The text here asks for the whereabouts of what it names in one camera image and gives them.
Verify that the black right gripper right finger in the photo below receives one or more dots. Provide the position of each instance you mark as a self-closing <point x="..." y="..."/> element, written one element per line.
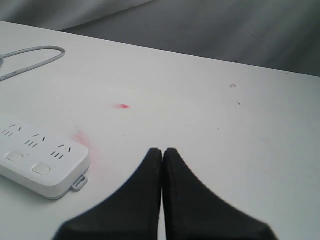
<point x="193" y="212"/>

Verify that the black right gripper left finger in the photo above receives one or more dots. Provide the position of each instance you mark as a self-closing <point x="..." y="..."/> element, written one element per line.
<point x="131" y="213"/>

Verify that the white five-outlet power strip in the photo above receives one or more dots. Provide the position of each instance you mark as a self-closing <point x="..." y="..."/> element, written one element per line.
<point x="44" y="163"/>

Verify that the grey backdrop cloth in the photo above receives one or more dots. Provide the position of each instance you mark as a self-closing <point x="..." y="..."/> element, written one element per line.
<point x="276" y="34"/>

